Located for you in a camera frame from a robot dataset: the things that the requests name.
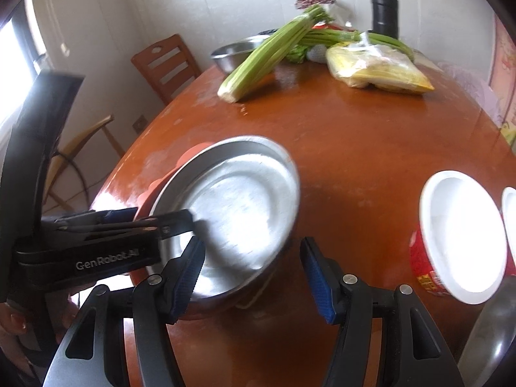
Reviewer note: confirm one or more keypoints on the plastic bag of yellow food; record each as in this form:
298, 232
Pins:
379, 72

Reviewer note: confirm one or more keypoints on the long green vegetable stalks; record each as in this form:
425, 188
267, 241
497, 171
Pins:
322, 38

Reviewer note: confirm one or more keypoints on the stainless steel bowl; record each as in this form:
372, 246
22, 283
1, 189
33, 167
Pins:
483, 330

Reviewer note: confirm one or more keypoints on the light wood curved chair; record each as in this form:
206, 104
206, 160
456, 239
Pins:
80, 141

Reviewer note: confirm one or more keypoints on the green leafy vegetable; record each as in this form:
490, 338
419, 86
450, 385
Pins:
297, 54

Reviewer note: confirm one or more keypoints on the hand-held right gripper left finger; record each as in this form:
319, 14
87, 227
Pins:
189, 274

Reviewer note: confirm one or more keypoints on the celery bunch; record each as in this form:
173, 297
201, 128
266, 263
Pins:
266, 56

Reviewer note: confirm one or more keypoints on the person's left hand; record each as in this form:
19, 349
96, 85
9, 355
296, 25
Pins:
12, 320

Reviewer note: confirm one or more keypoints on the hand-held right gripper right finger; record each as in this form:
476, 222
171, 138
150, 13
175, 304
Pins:
318, 278

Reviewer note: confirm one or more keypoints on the red paper bowl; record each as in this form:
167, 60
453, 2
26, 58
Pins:
455, 229
511, 217

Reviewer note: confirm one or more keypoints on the brown wooden chair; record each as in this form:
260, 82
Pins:
161, 60

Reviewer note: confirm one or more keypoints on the dark red flower bouquet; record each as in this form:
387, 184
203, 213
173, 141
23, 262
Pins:
314, 0

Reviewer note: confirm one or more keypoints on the pink cat-print door curtain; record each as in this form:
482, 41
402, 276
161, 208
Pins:
506, 56

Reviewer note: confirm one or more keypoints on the white foam fruit net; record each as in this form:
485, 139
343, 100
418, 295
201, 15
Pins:
318, 53

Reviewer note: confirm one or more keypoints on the purple cloth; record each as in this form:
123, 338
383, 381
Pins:
483, 96

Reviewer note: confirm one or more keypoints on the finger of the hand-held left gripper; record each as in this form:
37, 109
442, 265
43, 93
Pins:
117, 214
173, 221

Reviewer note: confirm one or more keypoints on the black thermos bottle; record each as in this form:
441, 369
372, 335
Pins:
385, 16

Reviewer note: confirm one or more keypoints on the orange crab-shaped plate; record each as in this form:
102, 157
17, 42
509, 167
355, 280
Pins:
161, 185

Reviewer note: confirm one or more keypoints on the low wall socket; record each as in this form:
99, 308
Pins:
140, 124

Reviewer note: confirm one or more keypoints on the steel basin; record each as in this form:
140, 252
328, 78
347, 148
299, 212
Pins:
232, 54

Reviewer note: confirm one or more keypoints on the round metal pan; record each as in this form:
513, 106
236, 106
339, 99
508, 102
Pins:
242, 209

